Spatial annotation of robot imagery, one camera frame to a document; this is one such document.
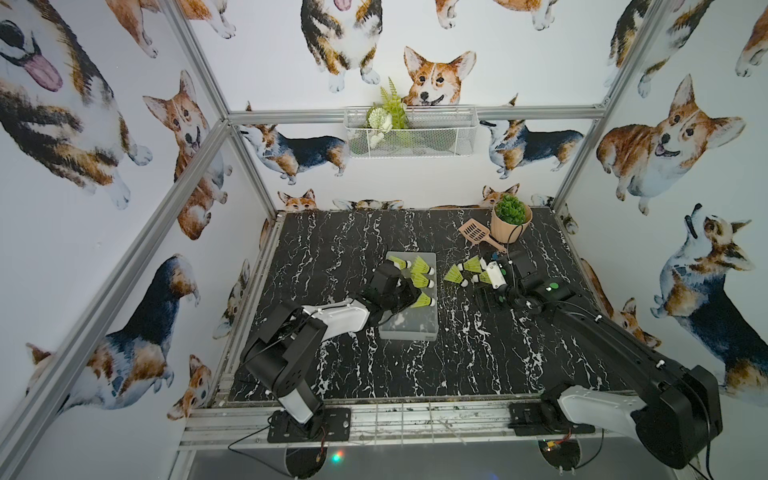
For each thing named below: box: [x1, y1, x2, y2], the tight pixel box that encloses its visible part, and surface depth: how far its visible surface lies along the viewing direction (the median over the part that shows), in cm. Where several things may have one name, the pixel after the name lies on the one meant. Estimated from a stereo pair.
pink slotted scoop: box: [458, 218, 507, 254], surface depth 116 cm
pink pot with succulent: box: [491, 193, 533, 244], surface depth 105 cm
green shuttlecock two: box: [388, 255, 412, 270], surface depth 105 cm
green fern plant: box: [367, 77, 409, 148], surface depth 84 cm
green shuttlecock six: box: [410, 292, 436, 308], surface depth 94 cm
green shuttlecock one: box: [411, 255, 435, 275], surface depth 102 cm
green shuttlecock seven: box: [411, 272, 435, 289], surface depth 99 cm
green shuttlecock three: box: [444, 264, 469, 287], surface depth 100 cm
